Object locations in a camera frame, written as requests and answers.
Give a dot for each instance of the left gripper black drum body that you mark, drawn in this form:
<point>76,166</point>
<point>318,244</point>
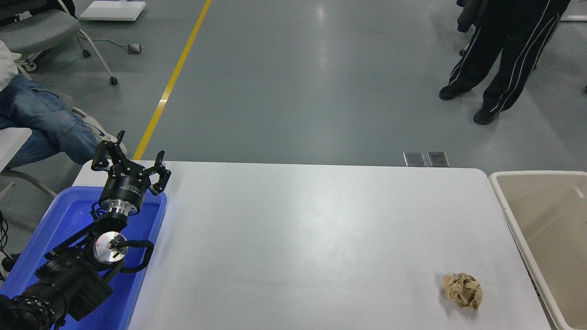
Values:
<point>124,185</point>

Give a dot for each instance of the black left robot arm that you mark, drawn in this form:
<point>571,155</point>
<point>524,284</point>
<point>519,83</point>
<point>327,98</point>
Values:
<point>69,279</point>

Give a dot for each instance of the blue plastic tray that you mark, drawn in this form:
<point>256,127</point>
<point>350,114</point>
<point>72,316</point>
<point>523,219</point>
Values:
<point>69,215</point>

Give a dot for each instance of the person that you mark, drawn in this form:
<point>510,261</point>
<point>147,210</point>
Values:
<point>509,55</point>
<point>41,119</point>

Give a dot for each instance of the grey metal tube leg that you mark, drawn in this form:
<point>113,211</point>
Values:
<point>32,181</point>

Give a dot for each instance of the yellow floor tape line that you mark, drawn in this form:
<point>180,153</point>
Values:
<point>172,82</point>

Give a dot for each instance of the white desk top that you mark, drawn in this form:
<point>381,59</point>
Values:
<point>11,144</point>

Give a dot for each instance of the small grey floor pedal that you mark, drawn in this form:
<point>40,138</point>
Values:
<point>135,47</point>

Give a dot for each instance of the grey office chair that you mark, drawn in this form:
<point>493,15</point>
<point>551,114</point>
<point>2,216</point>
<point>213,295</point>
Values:
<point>36,32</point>

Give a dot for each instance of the white flat floor board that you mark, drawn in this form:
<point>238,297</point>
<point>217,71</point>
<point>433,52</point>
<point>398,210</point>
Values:
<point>575,18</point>
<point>113,10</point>

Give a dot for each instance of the metal floor outlet plate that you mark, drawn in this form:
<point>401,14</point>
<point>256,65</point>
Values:
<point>438,158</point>
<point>414,159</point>

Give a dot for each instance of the crumpled tan paper ball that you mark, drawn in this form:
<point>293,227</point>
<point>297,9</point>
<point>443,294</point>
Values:
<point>462,291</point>

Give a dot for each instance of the large pale plastic bin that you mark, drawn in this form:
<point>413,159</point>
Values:
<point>550,238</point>

